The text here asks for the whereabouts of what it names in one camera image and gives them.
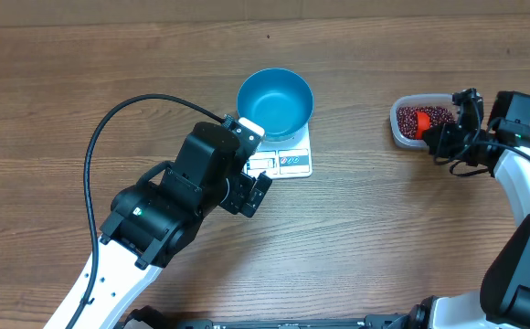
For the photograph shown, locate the red scoop with blue handle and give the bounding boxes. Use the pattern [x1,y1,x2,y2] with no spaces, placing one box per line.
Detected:
[415,111,431,140]

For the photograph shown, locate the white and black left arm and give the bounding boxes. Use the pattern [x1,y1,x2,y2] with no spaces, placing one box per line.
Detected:
[47,118,271,328]

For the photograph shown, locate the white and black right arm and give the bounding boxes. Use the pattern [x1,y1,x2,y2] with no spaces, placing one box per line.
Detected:
[391,89,530,328]

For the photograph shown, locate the white digital kitchen scale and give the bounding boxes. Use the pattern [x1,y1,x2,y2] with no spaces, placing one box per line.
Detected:
[243,125,313,179]

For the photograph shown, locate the blue bowl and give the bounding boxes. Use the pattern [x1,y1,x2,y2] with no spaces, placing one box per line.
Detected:
[236,68,314,142]

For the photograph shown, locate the clear plastic food container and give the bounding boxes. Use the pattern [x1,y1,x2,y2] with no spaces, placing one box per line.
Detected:
[388,93,467,151]

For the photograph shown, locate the red adzuki beans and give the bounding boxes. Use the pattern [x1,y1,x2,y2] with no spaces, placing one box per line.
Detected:
[396,106,455,140]

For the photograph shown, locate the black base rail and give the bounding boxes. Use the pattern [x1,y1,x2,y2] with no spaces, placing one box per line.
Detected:
[115,305,429,329]

